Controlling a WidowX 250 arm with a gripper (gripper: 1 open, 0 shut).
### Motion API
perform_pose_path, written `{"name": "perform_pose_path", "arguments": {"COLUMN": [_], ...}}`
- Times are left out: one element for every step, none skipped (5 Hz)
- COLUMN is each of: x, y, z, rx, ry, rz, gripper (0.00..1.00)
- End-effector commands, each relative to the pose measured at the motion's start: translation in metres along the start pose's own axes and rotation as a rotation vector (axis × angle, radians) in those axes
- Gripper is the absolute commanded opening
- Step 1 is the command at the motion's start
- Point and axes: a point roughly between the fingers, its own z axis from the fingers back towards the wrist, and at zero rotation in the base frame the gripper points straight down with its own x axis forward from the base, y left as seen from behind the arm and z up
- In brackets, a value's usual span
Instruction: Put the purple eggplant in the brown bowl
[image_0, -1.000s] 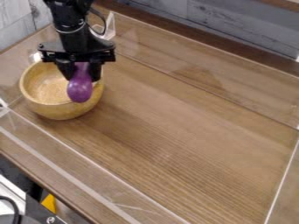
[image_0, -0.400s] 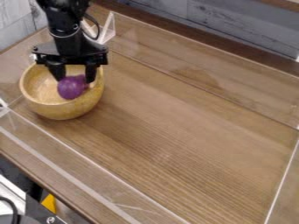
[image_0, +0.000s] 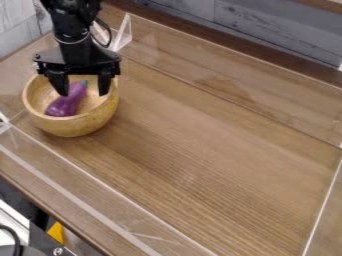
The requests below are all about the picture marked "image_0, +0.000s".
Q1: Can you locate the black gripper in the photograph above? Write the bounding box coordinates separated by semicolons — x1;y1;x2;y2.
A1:
33;42;121;96

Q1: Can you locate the purple toy eggplant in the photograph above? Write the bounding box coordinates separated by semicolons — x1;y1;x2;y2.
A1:
44;80;88;117

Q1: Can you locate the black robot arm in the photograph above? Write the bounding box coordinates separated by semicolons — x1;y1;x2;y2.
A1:
33;0;121;96

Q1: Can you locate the brown wooden bowl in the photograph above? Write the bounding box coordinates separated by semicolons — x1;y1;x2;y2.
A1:
21;75;118;137

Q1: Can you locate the yellow black device bottom left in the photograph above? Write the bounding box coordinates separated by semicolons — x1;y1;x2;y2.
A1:
24;222;77;256

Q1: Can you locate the clear acrylic corner bracket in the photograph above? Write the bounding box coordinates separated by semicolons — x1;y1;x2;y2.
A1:
90;14;132;52

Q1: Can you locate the clear acrylic tray wall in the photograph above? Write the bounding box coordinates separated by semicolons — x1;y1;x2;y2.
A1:
0;121;216;256

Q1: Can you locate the black cable bottom left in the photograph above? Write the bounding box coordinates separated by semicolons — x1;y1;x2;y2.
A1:
0;223;24;256

